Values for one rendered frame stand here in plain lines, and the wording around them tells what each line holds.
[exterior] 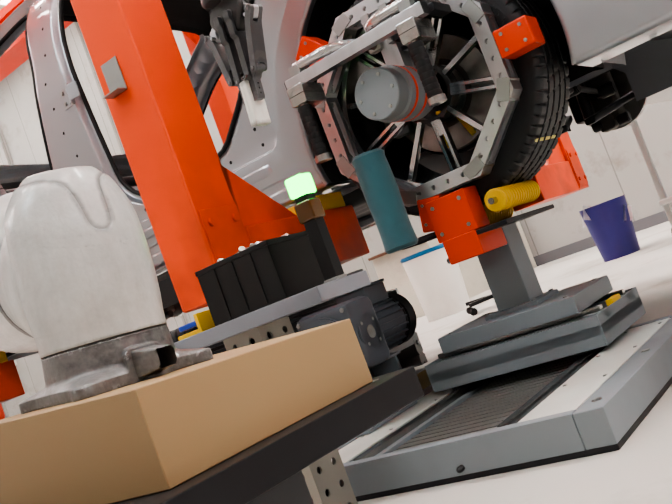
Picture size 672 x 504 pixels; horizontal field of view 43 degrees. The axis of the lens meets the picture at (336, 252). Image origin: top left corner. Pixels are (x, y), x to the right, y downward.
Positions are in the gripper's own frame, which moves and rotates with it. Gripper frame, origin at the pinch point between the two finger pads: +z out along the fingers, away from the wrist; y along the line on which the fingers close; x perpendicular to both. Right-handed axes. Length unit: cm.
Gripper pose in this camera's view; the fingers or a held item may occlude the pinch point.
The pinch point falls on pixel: (255, 103)
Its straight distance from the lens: 133.0
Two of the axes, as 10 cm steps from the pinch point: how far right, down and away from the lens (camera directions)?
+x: 7.0, -1.7, 6.9
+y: 6.5, -2.3, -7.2
